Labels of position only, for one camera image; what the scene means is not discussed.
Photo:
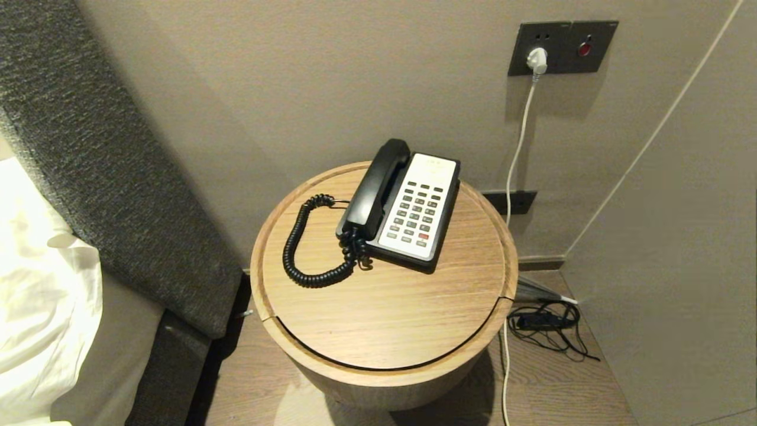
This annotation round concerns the black telephone handset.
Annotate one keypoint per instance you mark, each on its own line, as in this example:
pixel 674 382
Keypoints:
pixel 375 183

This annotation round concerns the black and white telephone base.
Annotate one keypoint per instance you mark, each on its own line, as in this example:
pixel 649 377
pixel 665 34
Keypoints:
pixel 429 201

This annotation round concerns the round wooden side table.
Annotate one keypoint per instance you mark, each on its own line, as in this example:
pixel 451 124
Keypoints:
pixel 384 319

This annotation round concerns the white power plug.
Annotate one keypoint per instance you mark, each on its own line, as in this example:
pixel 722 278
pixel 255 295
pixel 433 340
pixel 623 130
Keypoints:
pixel 537 59

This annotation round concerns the grey fabric headboard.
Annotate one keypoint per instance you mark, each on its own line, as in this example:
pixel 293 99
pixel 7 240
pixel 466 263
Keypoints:
pixel 118 177

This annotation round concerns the beige mattress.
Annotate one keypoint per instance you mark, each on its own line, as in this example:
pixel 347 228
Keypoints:
pixel 112 367

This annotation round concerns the white bed linen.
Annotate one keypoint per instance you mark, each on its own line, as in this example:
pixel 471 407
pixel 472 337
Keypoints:
pixel 41 307

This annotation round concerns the small dark wall outlet plate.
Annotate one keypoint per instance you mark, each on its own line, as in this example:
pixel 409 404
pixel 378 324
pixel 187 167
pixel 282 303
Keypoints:
pixel 520 202

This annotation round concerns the grey wall socket panel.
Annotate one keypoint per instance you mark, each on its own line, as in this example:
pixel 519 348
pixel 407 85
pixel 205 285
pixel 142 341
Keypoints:
pixel 568 35

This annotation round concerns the dark grey bed frame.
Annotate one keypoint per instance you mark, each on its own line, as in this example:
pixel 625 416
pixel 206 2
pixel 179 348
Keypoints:
pixel 171 378

